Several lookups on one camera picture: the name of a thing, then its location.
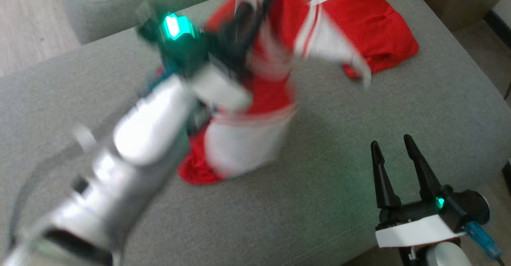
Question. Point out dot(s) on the white cabinet with dark base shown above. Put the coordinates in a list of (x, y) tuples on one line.
[(504, 10)]

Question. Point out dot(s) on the grey sofa cushion with seam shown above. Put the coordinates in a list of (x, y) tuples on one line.
[(119, 2)]

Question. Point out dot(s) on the red shorts with white panel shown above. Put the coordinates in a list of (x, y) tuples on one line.
[(371, 30)]

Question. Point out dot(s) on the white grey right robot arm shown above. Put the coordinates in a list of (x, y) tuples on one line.
[(443, 255)]

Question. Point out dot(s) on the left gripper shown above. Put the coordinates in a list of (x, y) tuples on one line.
[(191, 50)]

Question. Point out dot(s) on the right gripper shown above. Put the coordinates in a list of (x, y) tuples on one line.
[(419, 228)]

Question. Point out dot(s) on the red lettered basketball jersey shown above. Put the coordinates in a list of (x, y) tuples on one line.
[(247, 146)]

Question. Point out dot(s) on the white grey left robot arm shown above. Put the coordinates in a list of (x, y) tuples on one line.
[(119, 158)]

